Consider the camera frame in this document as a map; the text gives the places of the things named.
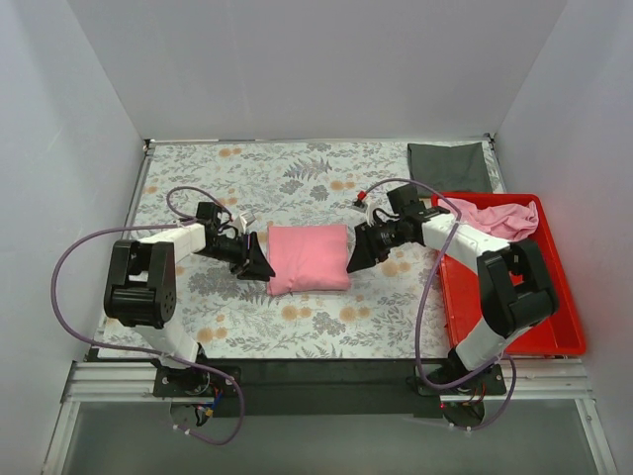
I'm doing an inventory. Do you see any red plastic bin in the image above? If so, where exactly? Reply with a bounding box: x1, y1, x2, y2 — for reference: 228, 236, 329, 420
429, 191, 588, 358

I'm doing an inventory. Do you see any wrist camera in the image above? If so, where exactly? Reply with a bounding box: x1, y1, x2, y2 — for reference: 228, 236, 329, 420
352, 191, 376, 226
230, 211, 257, 235

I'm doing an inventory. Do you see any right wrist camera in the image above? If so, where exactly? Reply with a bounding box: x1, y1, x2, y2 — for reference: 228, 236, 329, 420
352, 191, 376, 226

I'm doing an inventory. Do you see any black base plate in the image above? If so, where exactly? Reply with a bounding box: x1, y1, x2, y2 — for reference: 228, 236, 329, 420
152, 359, 506, 419

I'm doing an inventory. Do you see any folded dark grey t shirt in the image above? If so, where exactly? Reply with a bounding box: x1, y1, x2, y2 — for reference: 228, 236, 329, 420
407, 143, 494, 193

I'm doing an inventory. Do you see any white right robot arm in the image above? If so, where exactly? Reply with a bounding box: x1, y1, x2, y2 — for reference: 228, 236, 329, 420
346, 179, 560, 394

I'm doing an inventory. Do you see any pink t shirt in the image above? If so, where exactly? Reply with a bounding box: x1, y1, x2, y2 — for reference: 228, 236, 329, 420
449, 198, 539, 241
267, 225, 351, 297

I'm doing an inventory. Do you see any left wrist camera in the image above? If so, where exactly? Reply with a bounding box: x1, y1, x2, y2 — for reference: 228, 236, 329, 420
230, 211, 257, 235

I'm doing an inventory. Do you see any floral patterned table mat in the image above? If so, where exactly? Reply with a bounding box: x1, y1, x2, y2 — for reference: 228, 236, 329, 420
96, 140, 506, 361

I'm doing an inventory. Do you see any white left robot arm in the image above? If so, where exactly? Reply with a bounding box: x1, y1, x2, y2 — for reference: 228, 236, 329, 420
104, 202, 275, 396

